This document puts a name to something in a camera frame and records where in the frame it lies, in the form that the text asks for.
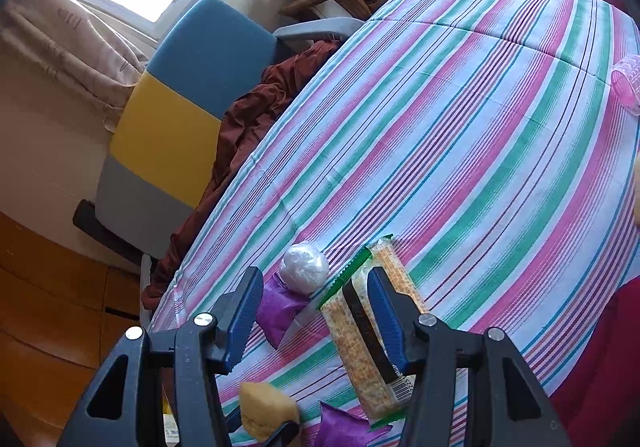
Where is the dark red cloth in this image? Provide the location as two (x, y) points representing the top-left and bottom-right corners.
(141, 39), (346, 310)

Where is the striped tablecloth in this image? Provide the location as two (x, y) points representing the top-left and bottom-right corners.
(147, 0), (640, 447)

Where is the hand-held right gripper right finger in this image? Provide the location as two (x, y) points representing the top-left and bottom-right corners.
(366, 267), (573, 447)

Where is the grey yellow blue chair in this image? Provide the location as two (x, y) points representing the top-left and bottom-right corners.
(75, 0), (366, 273)

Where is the white plastic-wrapped ball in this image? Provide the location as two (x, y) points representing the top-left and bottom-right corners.
(279, 243), (330, 295)

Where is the beige curtain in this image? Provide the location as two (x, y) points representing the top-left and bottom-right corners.
(0, 0), (151, 130)

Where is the rice cracker packet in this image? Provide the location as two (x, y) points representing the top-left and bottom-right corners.
(320, 234), (426, 430)

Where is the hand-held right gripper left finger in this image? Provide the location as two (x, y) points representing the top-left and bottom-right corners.
(59, 266), (265, 447)

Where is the purple snack packet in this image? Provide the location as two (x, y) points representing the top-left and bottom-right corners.
(314, 401), (393, 447)
(256, 277), (315, 351)

